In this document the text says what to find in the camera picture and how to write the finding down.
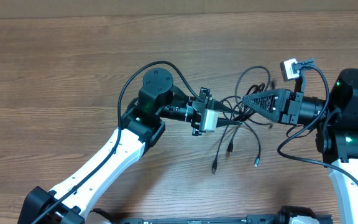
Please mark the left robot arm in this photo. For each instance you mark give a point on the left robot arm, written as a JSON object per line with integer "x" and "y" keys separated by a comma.
{"x": 139, "y": 128}

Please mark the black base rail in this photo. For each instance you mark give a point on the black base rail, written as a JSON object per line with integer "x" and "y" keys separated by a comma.
{"x": 286, "y": 215}

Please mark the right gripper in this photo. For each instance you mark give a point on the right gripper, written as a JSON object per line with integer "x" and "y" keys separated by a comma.
{"x": 294, "y": 106}

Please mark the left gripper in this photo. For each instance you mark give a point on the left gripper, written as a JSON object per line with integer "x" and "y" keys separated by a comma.
{"x": 197, "y": 109}

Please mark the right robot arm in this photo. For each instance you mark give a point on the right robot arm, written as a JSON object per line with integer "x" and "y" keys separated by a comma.
{"x": 335, "y": 120}

